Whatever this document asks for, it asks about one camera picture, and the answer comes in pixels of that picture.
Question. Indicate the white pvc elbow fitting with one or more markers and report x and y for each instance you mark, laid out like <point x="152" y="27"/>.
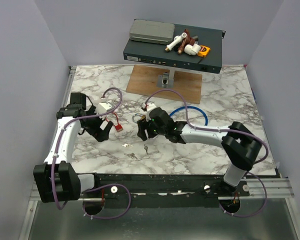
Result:
<point x="192" y="50"/>

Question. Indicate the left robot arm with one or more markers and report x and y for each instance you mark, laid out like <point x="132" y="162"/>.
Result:
<point x="56" y="179"/>

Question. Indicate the dark grey pipe piece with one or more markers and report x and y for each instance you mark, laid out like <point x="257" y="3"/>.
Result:
<point x="196" y="38"/>

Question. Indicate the wooden base board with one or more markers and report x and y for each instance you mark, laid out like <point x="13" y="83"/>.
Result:
<point x="145" y="80"/>

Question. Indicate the metal bracket with lock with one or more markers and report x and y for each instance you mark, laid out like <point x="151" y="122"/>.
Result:
<point x="165" y="81"/>

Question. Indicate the red cable padlock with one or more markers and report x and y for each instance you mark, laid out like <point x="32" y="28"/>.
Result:
<point x="118" y="127"/>

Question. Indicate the brass padlock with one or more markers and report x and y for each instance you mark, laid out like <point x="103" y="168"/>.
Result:
<point x="137" y="117"/>

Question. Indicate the blue cable lock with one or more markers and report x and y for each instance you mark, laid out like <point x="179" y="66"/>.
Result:
<point x="193" y="108"/>

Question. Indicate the white pvc pipe fitting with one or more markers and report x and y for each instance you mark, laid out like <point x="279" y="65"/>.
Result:
<point x="177" y="39"/>

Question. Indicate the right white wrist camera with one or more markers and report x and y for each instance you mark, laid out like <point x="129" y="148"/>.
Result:
<point x="148" y="107"/>

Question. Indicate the silver key set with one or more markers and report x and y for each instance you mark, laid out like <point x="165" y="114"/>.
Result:
<point x="131" y="155"/>

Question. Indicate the black mounting base plate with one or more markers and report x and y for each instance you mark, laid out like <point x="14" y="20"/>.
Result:
<point x="161" y="191"/>

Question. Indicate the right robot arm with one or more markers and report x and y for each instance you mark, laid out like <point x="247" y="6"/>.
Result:
<point x="240" y="145"/>

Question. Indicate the yellow tape measure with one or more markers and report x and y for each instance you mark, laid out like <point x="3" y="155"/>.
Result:
<point x="204" y="51"/>

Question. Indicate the grey plastic tool case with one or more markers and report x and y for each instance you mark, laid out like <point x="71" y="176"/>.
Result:
<point x="148" y="31"/>

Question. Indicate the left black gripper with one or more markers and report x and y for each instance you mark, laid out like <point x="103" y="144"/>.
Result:
<point x="100" y="134"/>

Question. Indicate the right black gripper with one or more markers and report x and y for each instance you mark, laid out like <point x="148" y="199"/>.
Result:
<point x="142" y="125"/>

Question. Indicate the brown pipe fitting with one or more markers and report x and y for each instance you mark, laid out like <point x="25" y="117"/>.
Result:
<point x="186" y="41"/>

